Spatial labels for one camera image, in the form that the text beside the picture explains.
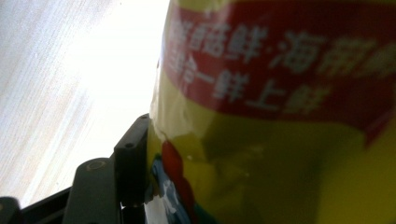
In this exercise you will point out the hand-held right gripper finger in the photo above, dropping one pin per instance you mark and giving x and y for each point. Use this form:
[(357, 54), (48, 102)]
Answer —
[(130, 161)]

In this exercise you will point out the yellow seasoning pouch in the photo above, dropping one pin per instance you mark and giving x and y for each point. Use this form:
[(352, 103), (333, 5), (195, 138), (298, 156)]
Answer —
[(280, 124)]

